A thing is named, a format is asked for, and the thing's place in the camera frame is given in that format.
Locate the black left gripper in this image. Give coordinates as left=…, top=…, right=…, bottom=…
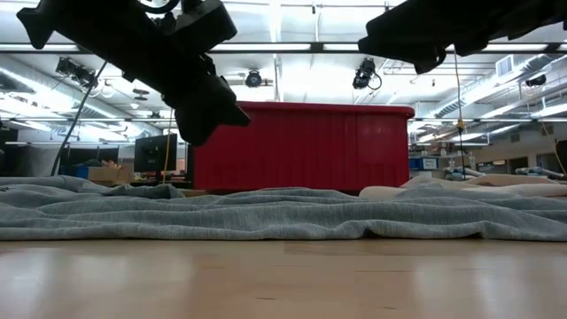
left=15, top=0, right=252, bottom=148

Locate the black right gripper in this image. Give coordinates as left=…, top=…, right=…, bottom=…
left=357, top=0, right=567, bottom=76

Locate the grey t-shirt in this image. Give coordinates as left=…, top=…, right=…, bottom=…
left=0, top=174, right=567, bottom=243

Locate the red plastic laundry bin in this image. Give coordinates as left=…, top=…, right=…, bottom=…
left=190, top=100, right=416, bottom=195

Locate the black computer monitor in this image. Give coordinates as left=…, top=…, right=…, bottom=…
left=133, top=133, right=179, bottom=183

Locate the brown cardboard box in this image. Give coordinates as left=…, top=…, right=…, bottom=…
left=87, top=159, right=135, bottom=183

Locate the beige canvas tote bag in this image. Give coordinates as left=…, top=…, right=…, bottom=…
left=358, top=173, right=567, bottom=199

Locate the yellow hanging cord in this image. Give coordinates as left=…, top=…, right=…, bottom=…
left=161, top=108, right=176, bottom=184

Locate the black ceiling camera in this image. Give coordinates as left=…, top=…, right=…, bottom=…
left=352, top=57, right=384, bottom=91
left=54, top=56, right=100, bottom=90

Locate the yellow cord with connector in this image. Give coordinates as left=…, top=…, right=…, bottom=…
left=451, top=46, right=466, bottom=178

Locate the black ceiling light rail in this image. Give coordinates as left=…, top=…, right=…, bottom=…
left=0, top=42, right=567, bottom=56

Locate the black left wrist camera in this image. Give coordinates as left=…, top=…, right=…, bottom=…
left=174, top=0, right=239, bottom=58

